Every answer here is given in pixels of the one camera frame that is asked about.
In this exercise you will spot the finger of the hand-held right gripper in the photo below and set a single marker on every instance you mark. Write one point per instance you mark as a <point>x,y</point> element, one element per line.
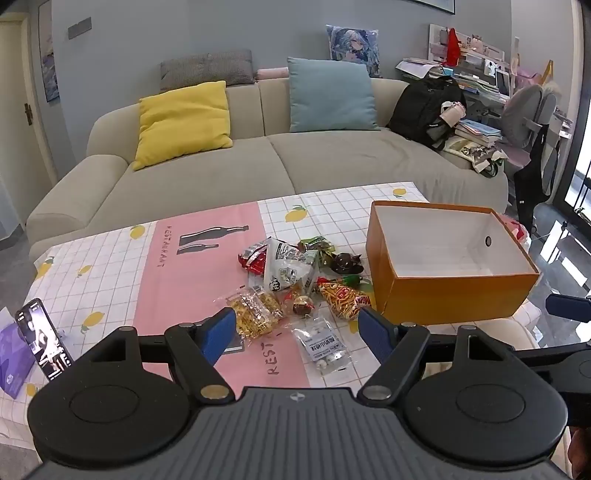
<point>554,354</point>
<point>565,306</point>

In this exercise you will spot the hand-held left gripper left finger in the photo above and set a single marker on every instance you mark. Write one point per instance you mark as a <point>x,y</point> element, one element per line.
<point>219,334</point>

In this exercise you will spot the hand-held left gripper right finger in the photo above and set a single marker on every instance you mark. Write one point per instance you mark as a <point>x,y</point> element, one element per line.
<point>374,332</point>

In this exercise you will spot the yellow noodle snack packet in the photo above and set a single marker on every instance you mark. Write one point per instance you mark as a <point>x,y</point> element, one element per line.
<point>251,314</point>

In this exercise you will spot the orange cardboard box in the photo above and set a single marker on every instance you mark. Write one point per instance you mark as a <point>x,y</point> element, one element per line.
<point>438,300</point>

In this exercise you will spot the red snack packet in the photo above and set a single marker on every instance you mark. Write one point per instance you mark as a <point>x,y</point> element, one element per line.
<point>254,258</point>

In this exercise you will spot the white and green chip bag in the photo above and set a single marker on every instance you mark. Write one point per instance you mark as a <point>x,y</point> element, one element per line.
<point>284,263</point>

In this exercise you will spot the orange cone snack packet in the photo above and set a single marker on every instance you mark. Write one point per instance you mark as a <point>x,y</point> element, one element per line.
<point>341,297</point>

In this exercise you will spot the clear packet of white candies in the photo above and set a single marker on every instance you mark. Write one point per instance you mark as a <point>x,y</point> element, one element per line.
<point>321,344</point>

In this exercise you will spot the green sausage stick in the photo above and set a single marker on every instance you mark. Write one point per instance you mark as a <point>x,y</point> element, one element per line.
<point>351,279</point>

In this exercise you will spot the dark wrapped candy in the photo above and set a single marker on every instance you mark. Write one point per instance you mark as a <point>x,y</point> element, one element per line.
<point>345,263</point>

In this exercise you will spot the pink plastic bag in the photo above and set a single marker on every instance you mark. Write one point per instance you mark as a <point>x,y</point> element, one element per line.
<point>515,230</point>

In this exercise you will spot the printed pink checked tablecloth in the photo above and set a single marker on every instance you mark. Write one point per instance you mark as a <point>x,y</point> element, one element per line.
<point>115,277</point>

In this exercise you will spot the black jacket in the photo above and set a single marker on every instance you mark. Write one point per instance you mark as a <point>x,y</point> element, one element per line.
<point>538,175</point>

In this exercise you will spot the black smartphone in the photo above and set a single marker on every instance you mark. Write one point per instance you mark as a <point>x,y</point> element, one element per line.
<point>41,337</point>

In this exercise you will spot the beige sofa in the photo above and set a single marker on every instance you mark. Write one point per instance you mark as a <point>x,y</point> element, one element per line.
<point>323,161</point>

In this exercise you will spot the stack of books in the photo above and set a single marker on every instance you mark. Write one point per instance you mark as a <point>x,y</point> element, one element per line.
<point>480,131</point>

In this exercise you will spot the grey office chair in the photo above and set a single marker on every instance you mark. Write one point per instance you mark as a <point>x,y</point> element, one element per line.
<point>526,106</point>

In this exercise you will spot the purple box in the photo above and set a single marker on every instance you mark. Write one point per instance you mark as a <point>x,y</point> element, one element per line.
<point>16,360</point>

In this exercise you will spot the yellow cushion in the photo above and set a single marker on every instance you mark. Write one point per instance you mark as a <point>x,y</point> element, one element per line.
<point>184,120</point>

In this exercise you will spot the cup in backpack pocket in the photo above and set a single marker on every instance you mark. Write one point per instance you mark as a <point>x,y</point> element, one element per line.
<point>455,113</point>

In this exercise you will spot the black backpack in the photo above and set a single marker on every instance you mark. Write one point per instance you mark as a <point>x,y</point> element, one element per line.
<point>418,110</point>

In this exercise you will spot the light blue cushion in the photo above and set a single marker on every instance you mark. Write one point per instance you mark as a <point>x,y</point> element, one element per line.
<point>330,92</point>

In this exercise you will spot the pink bolster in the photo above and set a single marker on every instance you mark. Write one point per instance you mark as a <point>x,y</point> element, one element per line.
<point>272,73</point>

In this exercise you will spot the pile of papers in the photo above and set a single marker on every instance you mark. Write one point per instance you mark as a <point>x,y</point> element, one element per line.
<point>425,69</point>

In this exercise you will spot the grey cushion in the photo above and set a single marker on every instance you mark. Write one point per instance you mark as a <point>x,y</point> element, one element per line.
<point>207,67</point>

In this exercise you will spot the red bag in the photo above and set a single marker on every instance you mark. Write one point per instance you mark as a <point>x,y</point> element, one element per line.
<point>453,46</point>

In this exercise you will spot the printed figure cushion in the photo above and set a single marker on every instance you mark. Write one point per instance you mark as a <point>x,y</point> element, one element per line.
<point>353,44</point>

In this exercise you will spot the cream door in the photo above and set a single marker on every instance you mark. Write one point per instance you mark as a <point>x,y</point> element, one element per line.
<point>18,115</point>

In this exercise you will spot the wall poster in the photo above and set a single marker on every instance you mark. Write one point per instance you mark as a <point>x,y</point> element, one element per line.
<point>48,55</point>

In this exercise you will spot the grey wall panel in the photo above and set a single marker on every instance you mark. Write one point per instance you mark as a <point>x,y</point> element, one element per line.
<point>80,26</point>

